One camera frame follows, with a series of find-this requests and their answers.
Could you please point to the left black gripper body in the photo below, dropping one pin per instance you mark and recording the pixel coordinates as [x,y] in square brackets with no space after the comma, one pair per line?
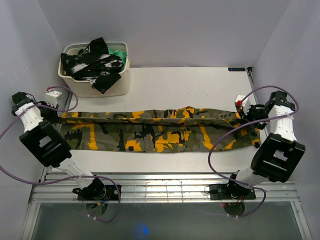
[47,113]

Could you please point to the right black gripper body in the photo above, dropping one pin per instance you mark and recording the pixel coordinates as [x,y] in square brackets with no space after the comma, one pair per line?
[254,114]

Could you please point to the yellow camouflage trousers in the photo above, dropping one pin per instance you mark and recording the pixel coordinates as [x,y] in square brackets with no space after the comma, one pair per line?
[181,130]

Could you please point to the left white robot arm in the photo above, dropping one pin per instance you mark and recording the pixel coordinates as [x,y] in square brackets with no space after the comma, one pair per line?
[48,146]

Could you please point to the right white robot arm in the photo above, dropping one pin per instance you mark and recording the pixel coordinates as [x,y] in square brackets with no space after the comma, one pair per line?
[279,154]

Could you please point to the black white patterned trousers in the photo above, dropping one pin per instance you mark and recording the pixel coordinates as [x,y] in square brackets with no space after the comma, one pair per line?
[94,64]

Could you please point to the white perforated laundry basket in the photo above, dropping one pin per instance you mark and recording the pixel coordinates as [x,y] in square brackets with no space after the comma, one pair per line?
[83,88]

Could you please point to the blue table label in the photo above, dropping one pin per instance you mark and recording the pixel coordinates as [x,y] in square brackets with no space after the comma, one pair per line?
[236,69]

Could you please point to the green cloth in basket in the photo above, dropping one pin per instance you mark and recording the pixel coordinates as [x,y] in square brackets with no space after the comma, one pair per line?
[119,53]

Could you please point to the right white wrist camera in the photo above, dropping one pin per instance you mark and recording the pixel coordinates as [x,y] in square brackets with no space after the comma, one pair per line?
[242,103]

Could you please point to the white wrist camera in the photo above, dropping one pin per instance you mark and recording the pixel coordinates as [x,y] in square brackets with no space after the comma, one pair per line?
[52,98]
[242,103]

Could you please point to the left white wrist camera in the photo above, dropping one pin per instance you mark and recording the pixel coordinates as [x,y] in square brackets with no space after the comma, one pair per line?
[52,98]

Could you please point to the aluminium table edge rail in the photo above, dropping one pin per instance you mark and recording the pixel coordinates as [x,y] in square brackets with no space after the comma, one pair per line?
[249,71]

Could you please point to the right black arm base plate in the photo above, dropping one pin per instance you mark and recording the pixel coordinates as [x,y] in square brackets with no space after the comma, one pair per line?
[217,193]

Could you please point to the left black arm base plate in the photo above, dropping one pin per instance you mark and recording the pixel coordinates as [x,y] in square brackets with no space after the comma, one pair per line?
[111,194]

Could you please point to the aluminium front rail frame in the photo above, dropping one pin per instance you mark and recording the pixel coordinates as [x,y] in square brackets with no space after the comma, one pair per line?
[135,188]

